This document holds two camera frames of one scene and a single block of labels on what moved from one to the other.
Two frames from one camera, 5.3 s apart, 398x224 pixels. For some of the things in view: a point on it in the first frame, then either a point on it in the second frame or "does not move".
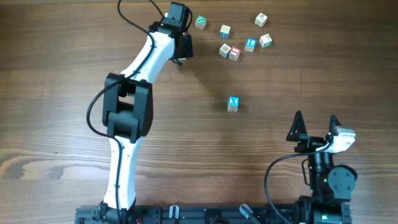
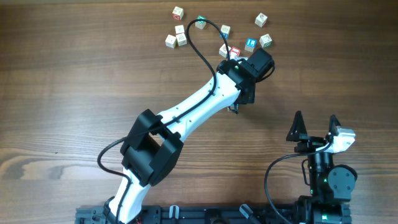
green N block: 200,22 does not move
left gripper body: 188,51 → 245,101
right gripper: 309,143 does not move
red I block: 234,53 does not move
